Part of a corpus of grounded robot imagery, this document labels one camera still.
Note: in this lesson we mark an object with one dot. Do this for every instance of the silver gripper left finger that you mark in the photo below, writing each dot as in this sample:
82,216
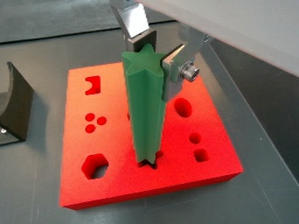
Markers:
130,13

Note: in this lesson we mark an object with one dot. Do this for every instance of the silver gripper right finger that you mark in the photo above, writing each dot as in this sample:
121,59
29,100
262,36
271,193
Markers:
178,62

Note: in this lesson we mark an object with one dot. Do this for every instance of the green star prism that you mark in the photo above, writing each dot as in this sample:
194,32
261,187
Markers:
145,82

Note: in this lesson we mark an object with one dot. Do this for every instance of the red shape sorter block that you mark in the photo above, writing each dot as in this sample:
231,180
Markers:
101,173

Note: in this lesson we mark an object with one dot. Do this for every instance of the black curved holder stand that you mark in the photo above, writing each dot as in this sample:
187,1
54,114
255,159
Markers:
15,108

